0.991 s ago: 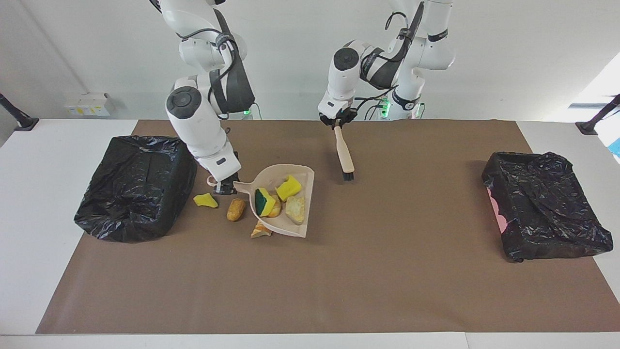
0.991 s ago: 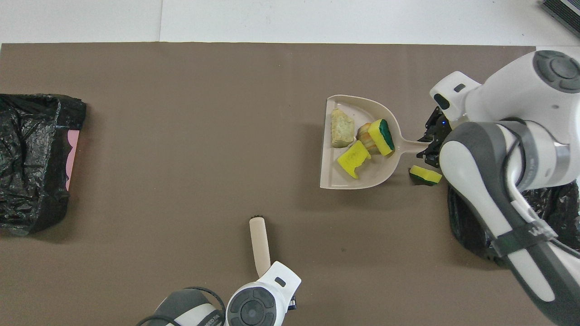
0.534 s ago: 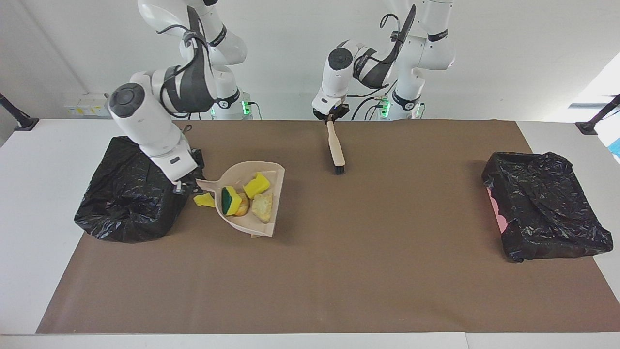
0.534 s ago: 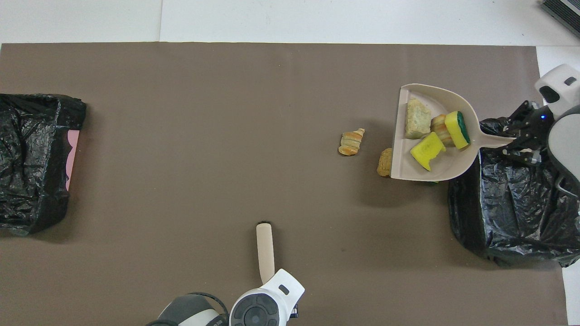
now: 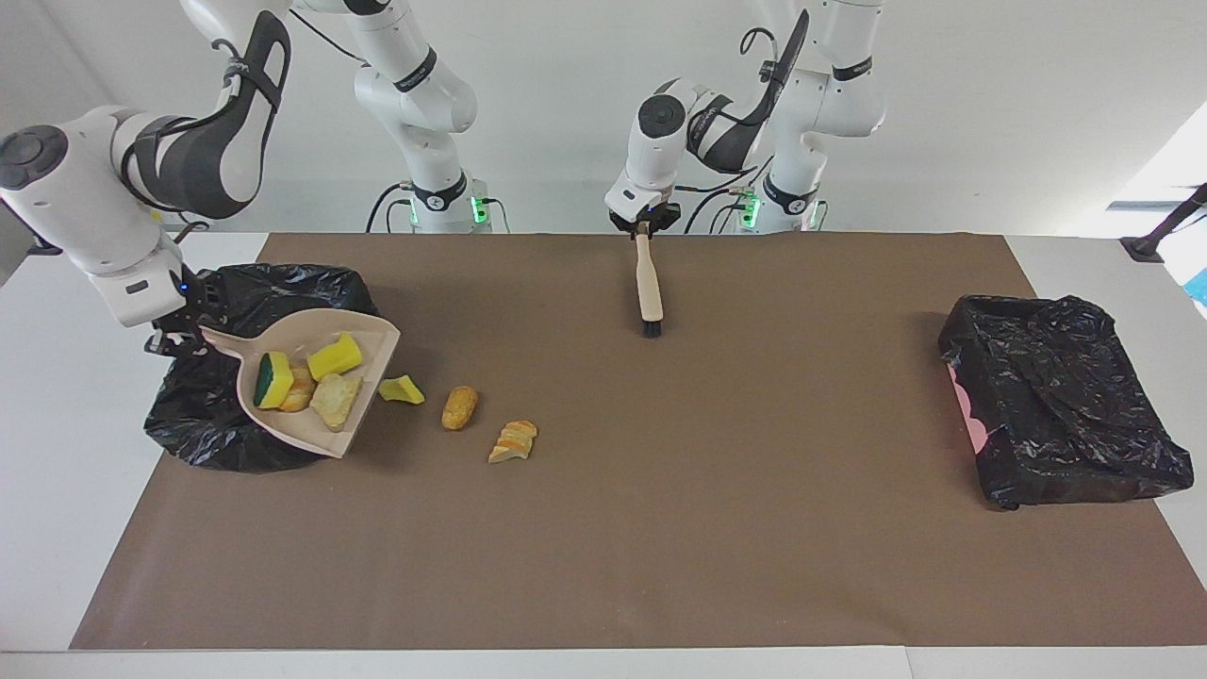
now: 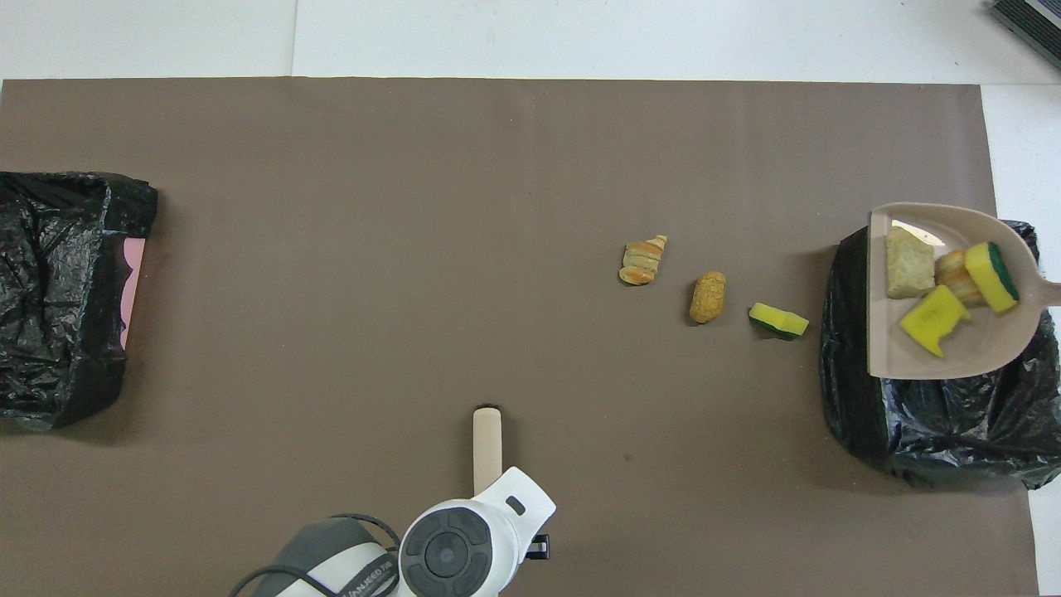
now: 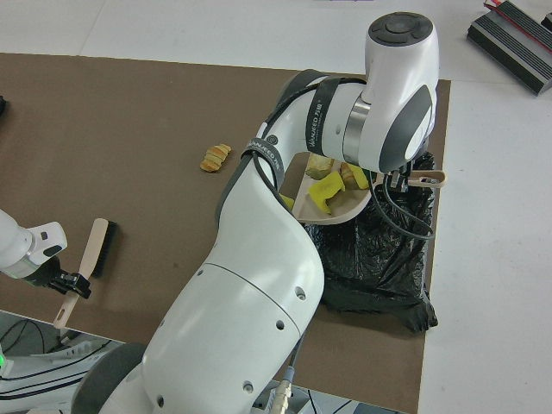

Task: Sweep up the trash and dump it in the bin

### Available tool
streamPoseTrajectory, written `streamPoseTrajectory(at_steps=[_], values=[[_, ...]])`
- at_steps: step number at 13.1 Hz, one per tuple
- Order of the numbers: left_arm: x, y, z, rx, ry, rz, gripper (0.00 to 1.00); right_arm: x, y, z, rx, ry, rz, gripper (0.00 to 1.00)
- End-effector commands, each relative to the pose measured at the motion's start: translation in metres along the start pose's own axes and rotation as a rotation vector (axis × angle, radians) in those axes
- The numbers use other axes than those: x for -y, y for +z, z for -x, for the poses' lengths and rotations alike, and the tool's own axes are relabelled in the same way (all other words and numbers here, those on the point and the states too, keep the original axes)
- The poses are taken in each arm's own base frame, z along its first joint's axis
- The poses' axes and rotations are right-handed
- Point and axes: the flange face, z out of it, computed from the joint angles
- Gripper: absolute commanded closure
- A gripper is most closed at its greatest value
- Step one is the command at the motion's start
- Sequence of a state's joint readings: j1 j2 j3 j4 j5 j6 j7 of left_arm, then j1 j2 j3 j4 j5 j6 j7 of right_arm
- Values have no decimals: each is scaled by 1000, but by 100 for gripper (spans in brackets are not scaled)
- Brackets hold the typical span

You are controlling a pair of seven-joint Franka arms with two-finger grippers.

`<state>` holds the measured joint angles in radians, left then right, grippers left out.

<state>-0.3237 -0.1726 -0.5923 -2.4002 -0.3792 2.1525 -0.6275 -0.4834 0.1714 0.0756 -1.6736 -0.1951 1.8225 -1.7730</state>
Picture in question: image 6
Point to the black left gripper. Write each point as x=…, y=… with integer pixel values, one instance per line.
x=539, y=547

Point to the beige plastic dustpan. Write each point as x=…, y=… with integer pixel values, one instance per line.
x=978, y=352

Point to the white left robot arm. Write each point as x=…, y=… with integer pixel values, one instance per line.
x=481, y=547

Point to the brown toy croquette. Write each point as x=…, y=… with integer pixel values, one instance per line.
x=708, y=298

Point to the toy croissant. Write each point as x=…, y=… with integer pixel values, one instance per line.
x=641, y=261
x=955, y=278

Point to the dark grey ribbed device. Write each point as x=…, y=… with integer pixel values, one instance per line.
x=1036, y=21

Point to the notched yellow sponge piece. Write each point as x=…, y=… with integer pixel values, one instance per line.
x=932, y=319

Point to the brown table mat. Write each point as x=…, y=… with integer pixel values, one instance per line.
x=414, y=207

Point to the black bag lined pink bin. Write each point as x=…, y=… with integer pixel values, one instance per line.
x=50, y=224

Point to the yellow sponge green backing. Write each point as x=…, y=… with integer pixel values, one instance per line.
x=990, y=278
x=779, y=319

